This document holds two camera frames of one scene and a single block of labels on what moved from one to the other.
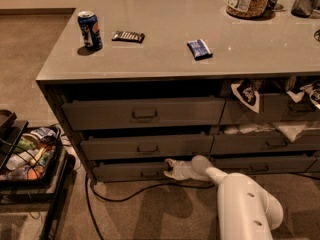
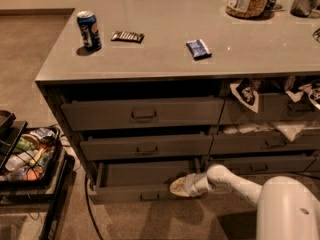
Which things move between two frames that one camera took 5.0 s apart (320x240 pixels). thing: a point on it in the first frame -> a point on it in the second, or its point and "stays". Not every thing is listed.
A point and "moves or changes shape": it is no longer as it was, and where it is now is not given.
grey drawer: [273, 108] stays
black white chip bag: [247, 94] stays
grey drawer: [150, 171] moves or changes shape
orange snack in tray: [35, 172] stays
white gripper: [180, 170] -> [194, 185]
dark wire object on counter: [317, 35] stays
